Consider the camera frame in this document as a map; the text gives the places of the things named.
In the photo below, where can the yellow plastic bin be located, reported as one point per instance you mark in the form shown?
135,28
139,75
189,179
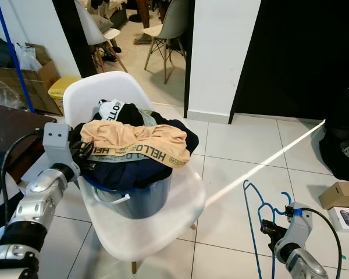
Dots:
61,90

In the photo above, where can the black garment with white band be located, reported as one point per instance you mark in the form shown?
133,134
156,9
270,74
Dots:
110,109

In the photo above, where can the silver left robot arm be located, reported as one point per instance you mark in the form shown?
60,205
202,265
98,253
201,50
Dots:
38,200

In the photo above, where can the large brown cardboard box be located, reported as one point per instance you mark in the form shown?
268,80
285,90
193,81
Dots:
49,72

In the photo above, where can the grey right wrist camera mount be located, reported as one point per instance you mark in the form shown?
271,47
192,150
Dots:
299,226

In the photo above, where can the grey shell chair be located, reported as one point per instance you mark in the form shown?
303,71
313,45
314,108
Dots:
174,20

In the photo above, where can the black backpack with round emblem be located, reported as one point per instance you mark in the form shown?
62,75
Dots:
340,128

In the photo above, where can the white plastic bag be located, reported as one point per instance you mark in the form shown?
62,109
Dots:
29,57

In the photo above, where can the white shell chair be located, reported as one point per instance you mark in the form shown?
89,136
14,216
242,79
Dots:
128,232
90,29

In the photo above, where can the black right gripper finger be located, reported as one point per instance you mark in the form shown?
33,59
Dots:
266,233
266,224

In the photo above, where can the navy crumpled garment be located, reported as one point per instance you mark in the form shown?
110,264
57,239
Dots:
139,174

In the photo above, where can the blue plastic hanger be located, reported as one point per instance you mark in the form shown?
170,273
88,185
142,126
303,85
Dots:
249,226

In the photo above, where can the closed brown cardboard box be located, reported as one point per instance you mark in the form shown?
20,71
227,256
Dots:
340,195

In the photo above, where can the blue grey plastic bucket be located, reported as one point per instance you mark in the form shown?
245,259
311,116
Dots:
139,203

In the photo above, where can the blue pole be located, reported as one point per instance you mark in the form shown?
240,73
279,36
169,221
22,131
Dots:
14,58

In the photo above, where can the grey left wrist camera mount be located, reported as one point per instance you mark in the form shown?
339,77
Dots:
58,139

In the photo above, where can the beige slipper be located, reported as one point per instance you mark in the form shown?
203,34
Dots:
144,38

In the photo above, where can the dark wooden table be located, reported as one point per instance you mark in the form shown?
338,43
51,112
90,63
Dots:
11,125

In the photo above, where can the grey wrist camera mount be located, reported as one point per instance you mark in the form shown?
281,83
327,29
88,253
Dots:
299,226
58,139

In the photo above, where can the beige garment with lettered band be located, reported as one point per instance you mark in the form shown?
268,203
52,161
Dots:
134,138

